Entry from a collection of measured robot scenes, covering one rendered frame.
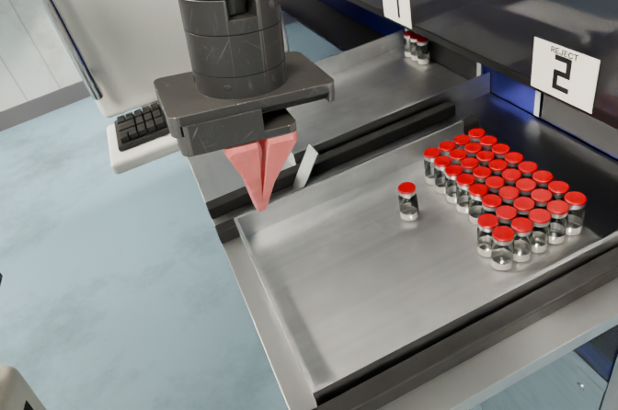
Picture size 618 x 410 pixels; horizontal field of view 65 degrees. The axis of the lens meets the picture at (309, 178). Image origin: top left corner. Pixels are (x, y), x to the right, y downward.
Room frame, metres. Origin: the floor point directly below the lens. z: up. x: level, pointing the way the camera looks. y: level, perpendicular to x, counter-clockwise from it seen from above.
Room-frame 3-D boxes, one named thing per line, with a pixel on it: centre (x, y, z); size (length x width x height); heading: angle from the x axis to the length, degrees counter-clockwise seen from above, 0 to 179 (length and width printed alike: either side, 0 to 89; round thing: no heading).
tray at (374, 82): (0.75, -0.12, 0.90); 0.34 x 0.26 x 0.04; 104
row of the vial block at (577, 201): (0.43, -0.24, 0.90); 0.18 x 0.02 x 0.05; 14
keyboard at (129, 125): (1.04, 0.20, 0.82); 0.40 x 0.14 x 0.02; 104
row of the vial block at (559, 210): (0.42, -0.22, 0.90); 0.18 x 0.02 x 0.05; 14
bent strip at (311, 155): (0.53, 0.05, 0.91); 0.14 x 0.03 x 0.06; 104
